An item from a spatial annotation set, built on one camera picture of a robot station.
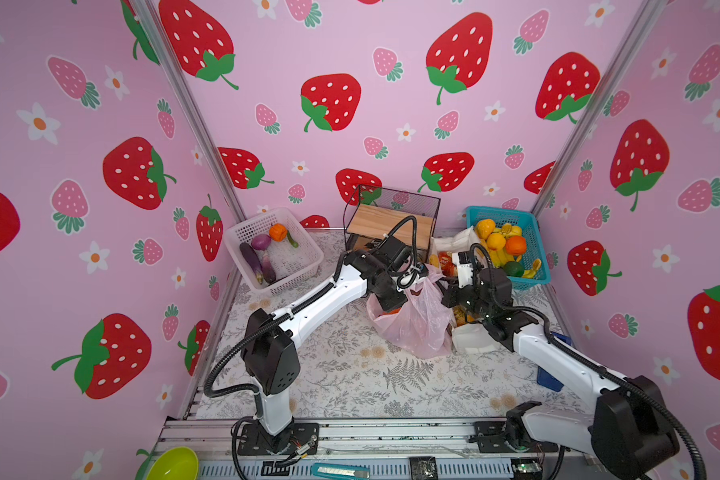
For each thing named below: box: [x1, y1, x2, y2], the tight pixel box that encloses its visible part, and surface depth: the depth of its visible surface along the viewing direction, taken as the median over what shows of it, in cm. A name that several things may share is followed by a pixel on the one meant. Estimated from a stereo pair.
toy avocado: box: [504, 261, 524, 277], surface depth 100 cm
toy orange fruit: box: [505, 236, 527, 256], surface depth 109 cm
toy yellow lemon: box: [487, 232, 506, 251], surface depth 109 cm
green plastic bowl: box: [146, 446, 199, 480], surface depth 70 cm
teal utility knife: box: [311, 463, 371, 480], surface depth 71 cm
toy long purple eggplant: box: [239, 242, 263, 285], surface depth 110 cm
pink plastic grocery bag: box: [366, 264, 454, 360], surface depth 79 cm
